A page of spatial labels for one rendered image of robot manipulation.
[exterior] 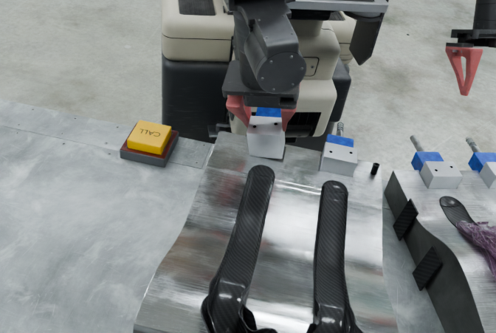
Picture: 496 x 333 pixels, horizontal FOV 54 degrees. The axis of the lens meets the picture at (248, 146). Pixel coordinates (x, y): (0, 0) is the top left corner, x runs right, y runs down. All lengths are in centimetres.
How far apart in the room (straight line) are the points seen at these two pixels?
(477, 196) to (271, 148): 35
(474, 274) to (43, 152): 68
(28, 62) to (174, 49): 151
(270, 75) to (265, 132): 18
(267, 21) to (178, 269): 29
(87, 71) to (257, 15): 210
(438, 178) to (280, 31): 41
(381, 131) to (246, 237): 184
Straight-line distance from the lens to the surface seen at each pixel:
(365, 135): 238
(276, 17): 55
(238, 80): 66
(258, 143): 72
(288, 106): 65
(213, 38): 130
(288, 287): 56
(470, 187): 88
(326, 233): 67
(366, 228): 69
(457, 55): 83
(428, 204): 81
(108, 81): 253
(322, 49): 107
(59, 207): 80
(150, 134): 85
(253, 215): 67
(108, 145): 89
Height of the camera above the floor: 138
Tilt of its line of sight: 40 degrees down
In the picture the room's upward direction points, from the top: 8 degrees clockwise
